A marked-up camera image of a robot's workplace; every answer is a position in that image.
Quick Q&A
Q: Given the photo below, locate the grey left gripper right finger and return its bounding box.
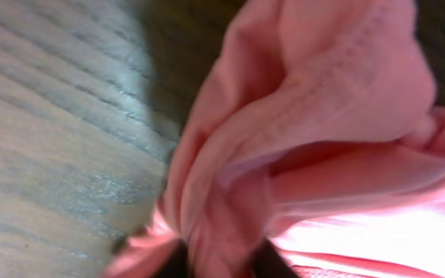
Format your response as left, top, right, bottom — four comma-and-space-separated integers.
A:
252, 239, 299, 278

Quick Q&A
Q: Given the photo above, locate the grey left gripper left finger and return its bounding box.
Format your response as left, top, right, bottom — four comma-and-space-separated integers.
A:
156, 243, 190, 278

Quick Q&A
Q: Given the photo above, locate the light pink t-shirt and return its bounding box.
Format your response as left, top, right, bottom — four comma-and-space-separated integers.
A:
104, 0, 445, 277

